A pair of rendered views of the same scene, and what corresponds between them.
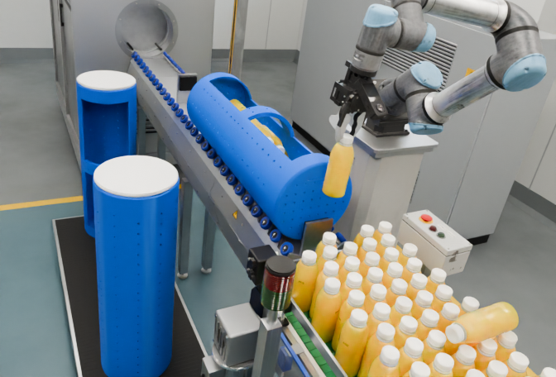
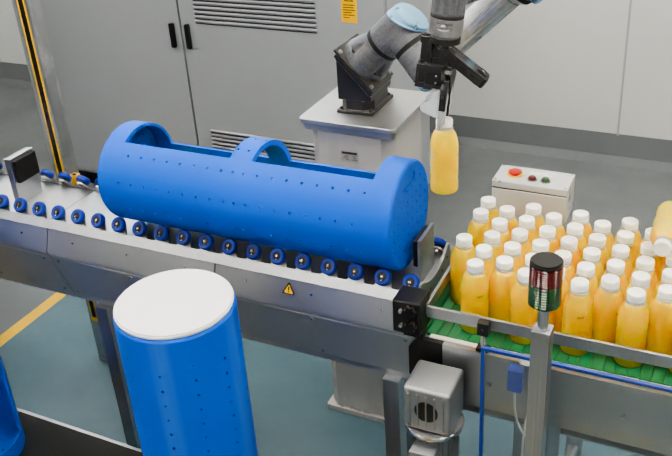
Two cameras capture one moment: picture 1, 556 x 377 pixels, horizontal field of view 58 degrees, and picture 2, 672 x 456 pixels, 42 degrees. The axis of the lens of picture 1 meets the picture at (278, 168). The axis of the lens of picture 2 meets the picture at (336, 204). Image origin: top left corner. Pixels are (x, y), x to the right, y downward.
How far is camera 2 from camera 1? 1.08 m
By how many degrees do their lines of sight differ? 29
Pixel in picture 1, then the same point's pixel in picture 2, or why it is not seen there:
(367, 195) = not seen: hidden behind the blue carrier
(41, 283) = not seen: outside the picture
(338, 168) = (451, 157)
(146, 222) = (231, 351)
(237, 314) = (426, 376)
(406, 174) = (414, 144)
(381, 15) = not seen: outside the picture
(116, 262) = (206, 429)
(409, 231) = (507, 194)
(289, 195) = (395, 218)
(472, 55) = not seen: outside the picture
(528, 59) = not seen: outside the picture
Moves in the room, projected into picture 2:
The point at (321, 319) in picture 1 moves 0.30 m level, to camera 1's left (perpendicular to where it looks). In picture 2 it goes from (530, 316) to (427, 369)
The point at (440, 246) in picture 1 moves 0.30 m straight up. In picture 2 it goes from (556, 190) to (563, 80)
